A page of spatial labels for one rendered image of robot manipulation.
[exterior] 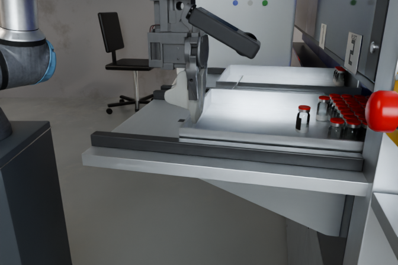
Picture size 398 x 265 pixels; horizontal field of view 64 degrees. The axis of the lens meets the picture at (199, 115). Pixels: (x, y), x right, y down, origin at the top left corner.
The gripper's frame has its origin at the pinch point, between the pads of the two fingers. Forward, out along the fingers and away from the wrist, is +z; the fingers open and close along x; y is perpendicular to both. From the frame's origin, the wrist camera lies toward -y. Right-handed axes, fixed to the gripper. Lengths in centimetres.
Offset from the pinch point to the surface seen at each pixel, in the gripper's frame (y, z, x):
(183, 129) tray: 1.1, 0.3, 5.9
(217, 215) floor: 12, 92, -99
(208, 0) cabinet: 15, -20, -87
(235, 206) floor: 3, 92, -110
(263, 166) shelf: -11.2, 3.6, 9.1
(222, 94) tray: -1.2, 1.2, -19.7
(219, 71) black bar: 5, 2, -54
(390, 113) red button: -21.9, -8.3, 19.8
